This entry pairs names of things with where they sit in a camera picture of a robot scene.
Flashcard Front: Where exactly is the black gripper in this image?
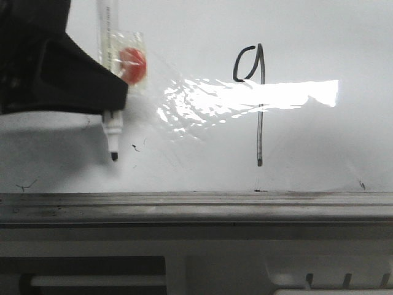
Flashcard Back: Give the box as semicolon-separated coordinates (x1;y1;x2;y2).
1;1;128;114

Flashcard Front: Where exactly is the white black whiteboard marker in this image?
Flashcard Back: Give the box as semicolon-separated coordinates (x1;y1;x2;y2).
96;1;123;162

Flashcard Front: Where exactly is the red round magnet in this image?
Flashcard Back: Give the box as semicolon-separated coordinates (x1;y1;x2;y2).
119;47;147;85

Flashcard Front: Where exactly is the white whiteboard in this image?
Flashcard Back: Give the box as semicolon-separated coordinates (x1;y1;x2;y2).
1;1;392;193

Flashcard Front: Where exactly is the white plastic appliance housing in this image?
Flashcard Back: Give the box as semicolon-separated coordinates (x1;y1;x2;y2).
1;224;392;294

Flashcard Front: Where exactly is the grey aluminium whiteboard frame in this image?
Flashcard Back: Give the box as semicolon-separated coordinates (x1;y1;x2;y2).
1;191;392;227

